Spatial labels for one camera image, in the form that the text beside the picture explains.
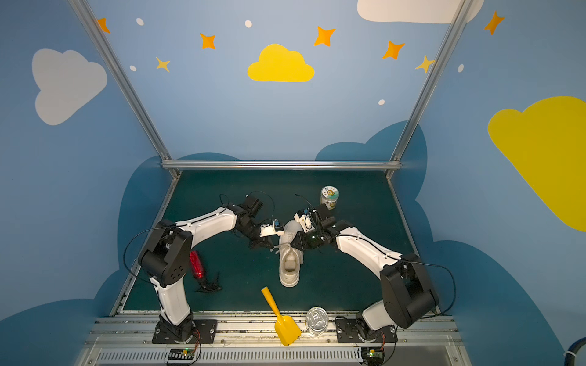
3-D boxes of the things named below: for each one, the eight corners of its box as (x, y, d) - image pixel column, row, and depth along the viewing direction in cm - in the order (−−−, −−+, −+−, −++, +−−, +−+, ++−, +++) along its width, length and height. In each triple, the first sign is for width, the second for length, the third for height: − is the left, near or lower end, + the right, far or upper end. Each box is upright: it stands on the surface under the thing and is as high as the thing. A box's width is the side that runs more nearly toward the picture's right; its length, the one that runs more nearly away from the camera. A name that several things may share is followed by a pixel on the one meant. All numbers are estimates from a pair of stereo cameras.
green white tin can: (321, 210, 109) (323, 199, 102) (320, 196, 114) (321, 185, 108) (337, 210, 109) (340, 199, 103) (335, 196, 114) (338, 185, 108)
